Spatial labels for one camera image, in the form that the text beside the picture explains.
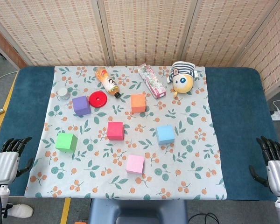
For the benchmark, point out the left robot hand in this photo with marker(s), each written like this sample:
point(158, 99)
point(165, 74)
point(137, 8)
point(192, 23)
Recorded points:
point(4, 163)

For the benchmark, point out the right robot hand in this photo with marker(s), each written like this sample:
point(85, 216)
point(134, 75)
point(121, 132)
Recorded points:
point(278, 175)

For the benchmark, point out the green foam cube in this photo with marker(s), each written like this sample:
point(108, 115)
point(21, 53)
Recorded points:
point(65, 142)

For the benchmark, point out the purple foam cube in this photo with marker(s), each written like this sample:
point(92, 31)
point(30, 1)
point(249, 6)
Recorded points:
point(80, 106)

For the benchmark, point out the red foam cube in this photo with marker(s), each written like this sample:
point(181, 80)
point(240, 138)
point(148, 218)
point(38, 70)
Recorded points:
point(115, 131)

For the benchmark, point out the blue foam cube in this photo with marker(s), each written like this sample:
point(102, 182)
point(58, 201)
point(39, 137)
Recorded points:
point(165, 135)

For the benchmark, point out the orange foam cube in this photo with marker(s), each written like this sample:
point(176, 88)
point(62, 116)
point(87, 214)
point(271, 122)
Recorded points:
point(138, 103)

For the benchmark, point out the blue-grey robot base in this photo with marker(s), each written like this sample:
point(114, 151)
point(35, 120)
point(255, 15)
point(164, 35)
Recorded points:
point(137, 210)

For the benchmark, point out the white shoe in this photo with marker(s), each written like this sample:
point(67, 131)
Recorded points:
point(21, 211)

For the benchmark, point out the small white jar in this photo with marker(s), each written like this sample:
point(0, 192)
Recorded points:
point(63, 94)

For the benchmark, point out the floral tablecloth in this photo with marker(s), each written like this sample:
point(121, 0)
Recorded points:
point(95, 182)

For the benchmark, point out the red plastic disc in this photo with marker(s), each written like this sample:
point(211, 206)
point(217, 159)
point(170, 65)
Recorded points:
point(94, 102)

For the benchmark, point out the orange drink bottle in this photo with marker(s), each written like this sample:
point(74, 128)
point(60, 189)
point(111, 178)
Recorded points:
point(108, 84)

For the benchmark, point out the pink foam cube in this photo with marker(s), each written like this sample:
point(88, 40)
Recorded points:
point(135, 164)

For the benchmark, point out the yellow plush toy striped hat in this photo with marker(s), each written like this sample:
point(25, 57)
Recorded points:
point(182, 81)

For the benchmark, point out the pink toothbrush package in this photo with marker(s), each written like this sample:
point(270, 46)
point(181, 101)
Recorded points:
point(151, 81)

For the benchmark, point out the woven folding screen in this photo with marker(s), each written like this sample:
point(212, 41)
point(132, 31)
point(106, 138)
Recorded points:
point(142, 30)

